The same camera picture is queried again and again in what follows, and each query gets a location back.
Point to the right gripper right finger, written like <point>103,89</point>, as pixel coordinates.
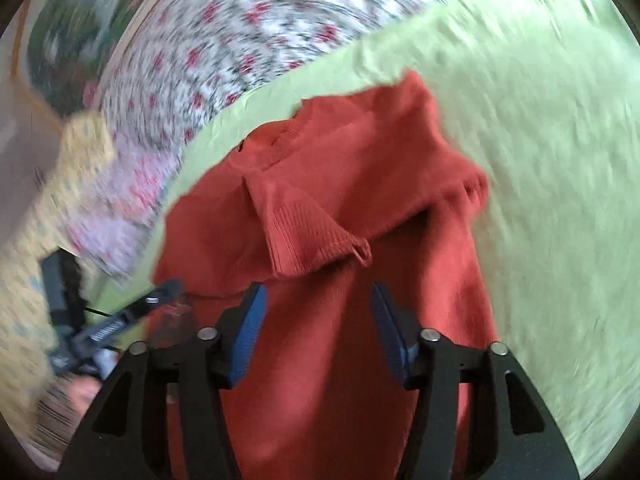
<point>512,433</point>

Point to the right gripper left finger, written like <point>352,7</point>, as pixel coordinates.
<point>124,433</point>

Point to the red knit sweater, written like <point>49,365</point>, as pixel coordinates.
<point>349,191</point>

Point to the person's left hand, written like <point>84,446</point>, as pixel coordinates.
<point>81,391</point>

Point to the pink purple floral pillow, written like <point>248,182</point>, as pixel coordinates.
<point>117,210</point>

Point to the yellow cartoon print pillow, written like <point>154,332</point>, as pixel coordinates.
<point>26,333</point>

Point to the framed landscape painting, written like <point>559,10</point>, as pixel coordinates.
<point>63,51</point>

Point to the white floral quilt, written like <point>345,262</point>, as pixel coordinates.
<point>190,59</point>

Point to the green bed sheet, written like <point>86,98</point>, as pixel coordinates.
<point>543,97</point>

